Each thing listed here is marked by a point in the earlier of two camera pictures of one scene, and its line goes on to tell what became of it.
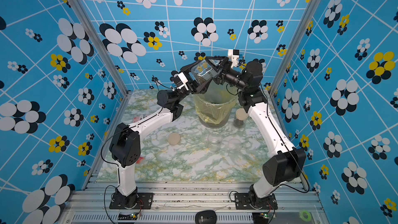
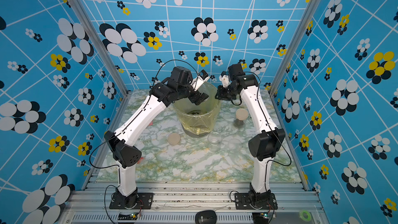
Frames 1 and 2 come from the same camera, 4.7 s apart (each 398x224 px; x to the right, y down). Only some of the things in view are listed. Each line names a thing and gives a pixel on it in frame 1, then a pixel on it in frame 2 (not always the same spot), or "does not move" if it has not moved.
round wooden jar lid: (173, 138) does not move
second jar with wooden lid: (241, 115) does not move
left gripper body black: (192, 86) -> (194, 96)
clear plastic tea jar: (214, 140) does not move
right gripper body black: (227, 68) -> (225, 94)
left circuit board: (127, 216) does not move
